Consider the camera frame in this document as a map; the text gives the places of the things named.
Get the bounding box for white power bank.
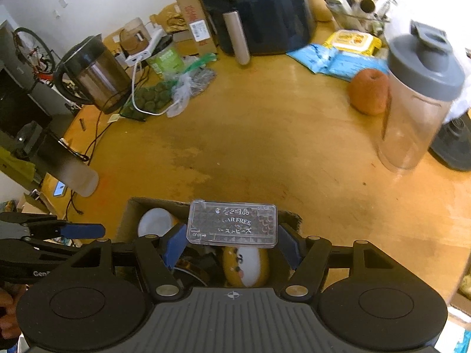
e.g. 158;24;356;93
124;27;164;67

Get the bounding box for black round appliance base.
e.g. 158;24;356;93
429;112;471;171

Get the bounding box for metal cup with utensils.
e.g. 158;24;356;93
324;0;400;34

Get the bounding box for green net bag of discs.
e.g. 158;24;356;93
120;81;173;122

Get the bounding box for person's left hand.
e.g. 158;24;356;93
0;286;23;341

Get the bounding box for green labelled canister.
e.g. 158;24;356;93
147;36;185;79

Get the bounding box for steel electric kettle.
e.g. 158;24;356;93
53;34;132;115

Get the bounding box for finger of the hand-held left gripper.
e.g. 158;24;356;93
0;211;106;241

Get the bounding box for thin black cables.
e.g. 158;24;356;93
64;108;115;216

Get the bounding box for clear plastic bag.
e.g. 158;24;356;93
165;68;218;118
443;88;471;126

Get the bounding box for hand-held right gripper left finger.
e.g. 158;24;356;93
68;224;189;298

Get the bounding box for yellow wet wipes pack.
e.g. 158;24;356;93
324;29;383;57

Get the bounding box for black air fryer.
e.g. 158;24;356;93
189;0;317;66

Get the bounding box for tall brown carton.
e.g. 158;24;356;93
163;0;218;57

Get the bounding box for brown cardboard pile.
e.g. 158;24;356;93
103;3;192;67

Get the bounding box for dark furniture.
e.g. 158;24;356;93
0;20;76;162

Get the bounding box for clear plastic case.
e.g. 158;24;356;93
186;199;278;248

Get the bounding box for small brown cardboard box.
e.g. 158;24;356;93
120;18;151;56

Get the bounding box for tan and white toy keychain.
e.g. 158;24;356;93
222;246;271;288

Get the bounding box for green plastic bag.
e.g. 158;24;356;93
184;53;218;72

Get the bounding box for white charging cable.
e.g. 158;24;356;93
130;61;177;115

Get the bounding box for white plastic cup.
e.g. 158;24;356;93
138;208;181;239

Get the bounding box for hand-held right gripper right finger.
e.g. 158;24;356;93
277;223;407;299

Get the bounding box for bicycle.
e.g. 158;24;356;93
13;27;57;78

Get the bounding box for blue plastic packet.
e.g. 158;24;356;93
324;53;391;82
286;43;341;75

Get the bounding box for clear shaker bottle grey lid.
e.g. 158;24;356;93
378;20;465;173

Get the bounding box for frosted plastic bottle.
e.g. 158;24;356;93
35;132;100;198

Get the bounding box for orange brown fruit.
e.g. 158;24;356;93
348;68;391;115

